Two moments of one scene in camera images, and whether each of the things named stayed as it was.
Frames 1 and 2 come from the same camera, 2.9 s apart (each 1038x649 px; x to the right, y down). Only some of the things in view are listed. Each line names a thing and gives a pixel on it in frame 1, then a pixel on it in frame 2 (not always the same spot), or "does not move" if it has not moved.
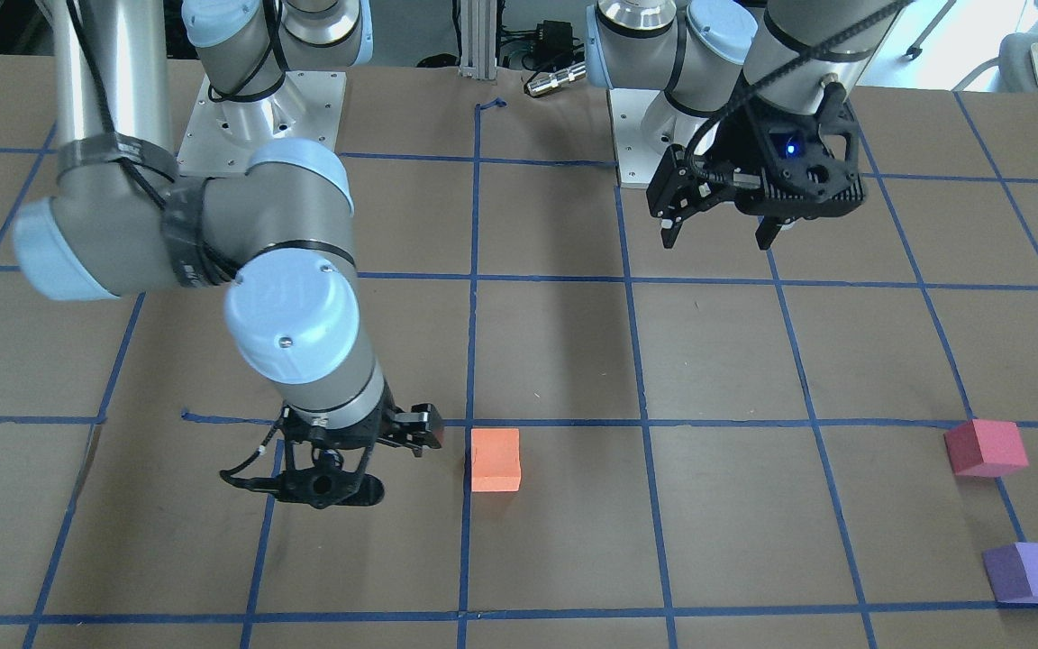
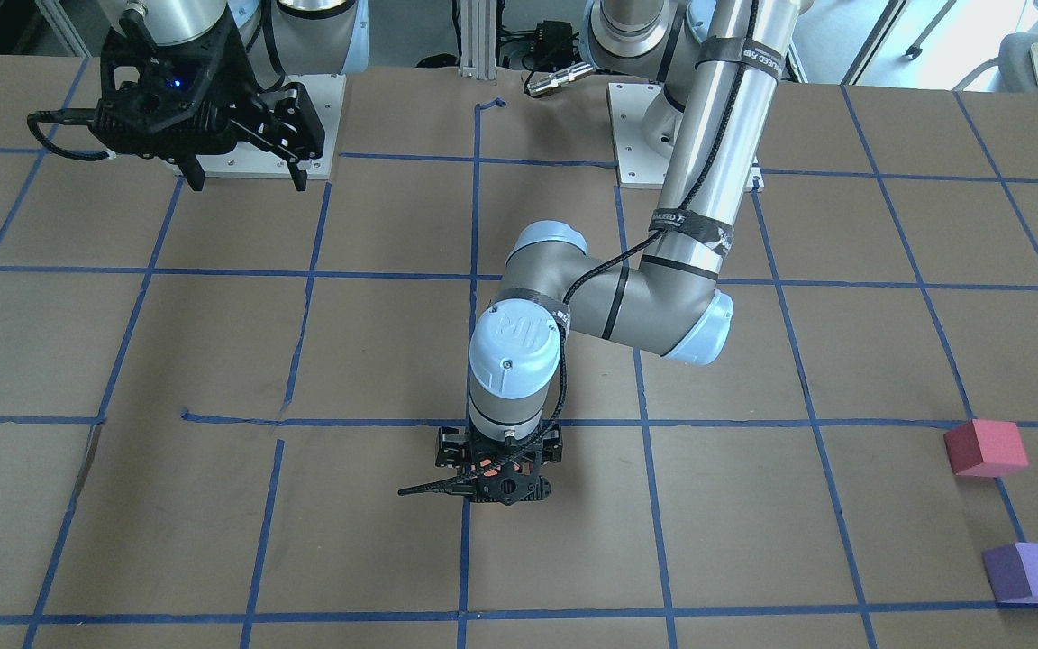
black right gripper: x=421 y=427 -> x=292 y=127
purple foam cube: x=1032 y=572 does not move
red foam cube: x=985 y=448 does not move
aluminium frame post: x=478 y=24 does not move
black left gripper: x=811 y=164 -> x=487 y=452
